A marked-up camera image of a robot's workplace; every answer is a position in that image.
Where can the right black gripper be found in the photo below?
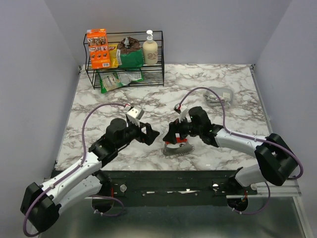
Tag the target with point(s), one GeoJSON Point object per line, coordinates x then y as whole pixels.
{"type": "Point", "coordinates": [174, 127]}

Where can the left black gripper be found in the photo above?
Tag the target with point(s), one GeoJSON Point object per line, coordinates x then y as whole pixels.
{"type": "Point", "coordinates": [150, 135]}

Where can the red carabiner keyring with chain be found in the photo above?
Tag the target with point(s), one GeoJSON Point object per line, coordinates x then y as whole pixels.
{"type": "Point", "coordinates": [175, 150]}

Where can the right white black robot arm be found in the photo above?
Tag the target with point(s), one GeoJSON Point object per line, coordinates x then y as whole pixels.
{"type": "Point", "coordinates": [275, 161]}

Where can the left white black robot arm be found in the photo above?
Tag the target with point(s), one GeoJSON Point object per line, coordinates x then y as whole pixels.
{"type": "Point", "coordinates": [43, 204]}

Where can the white green pouch bag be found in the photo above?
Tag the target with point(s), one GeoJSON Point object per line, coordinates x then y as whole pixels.
{"type": "Point", "coordinates": [128, 77]}

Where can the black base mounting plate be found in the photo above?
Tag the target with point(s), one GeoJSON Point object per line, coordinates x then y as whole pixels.
{"type": "Point", "coordinates": [174, 201]}

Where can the green white snack bag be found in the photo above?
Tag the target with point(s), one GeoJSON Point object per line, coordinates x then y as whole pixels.
{"type": "Point", "coordinates": [109, 81]}

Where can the brown green coffee bag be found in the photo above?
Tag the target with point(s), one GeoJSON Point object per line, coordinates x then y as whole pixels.
{"type": "Point", "coordinates": [129, 53]}

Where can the cream soap pump bottle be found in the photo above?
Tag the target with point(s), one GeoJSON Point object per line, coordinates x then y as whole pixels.
{"type": "Point", "coordinates": [150, 49]}

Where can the yellow snack bag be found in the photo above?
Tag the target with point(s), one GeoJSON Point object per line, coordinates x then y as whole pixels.
{"type": "Point", "coordinates": [112, 48]}

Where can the orange product box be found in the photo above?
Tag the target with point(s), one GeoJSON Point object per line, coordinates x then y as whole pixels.
{"type": "Point", "coordinates": [98, 48]}

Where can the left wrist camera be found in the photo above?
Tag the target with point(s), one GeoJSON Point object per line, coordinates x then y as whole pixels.
{"type": "Point", "coordinates": [134, 114]}

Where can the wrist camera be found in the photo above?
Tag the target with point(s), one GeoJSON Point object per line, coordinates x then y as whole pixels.
{"type": "Point", "coordinates": [134, 114]}
{"type": "Point", "coordinates": [182, 110]}

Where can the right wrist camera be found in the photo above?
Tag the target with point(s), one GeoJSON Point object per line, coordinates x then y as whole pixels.
{"type": "Point", "coordinates": [182, 110]}

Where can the black wire shelf rack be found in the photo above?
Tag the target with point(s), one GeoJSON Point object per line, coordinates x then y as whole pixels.
{"type": "Point", "coordinates": [153, 75]}

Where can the aluminium extrusion rail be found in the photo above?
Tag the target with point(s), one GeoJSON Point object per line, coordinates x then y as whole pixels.
{"type": "Point", "coordinates": [272, 189]}

